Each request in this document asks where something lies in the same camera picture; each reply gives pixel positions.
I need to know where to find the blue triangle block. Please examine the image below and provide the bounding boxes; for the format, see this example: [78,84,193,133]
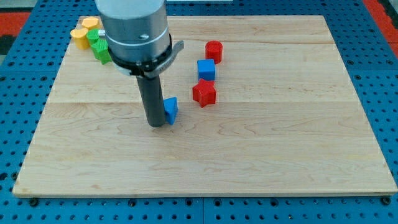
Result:
[164,97,178,125]

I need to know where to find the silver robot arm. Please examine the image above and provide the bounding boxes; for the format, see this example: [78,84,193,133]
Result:
[95,0,184,79]

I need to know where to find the red star block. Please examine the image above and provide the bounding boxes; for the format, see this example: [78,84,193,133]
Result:
[192,78,217,108]

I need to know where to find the blue cube block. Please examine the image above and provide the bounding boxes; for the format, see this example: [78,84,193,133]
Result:
[197,59,216,81]

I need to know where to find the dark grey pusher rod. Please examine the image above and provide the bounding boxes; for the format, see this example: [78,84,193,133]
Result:
[137,77,166,128]

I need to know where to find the red cylinder block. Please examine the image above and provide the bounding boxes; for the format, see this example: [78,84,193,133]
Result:
[205,40,223,64]

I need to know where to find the wooden board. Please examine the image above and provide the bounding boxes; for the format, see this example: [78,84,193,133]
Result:
[13,16,397,198]

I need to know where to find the green star block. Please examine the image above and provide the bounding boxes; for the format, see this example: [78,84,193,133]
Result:
[91,39,112,65]

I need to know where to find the green cylinder block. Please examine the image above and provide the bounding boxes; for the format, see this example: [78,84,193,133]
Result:
[86,29,100,45]

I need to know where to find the yellow heart block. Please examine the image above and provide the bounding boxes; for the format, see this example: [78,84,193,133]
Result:
[70,28,90,50]

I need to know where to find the yellow hexagon block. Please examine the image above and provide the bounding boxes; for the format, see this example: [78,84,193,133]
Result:
[81,16,101,30]

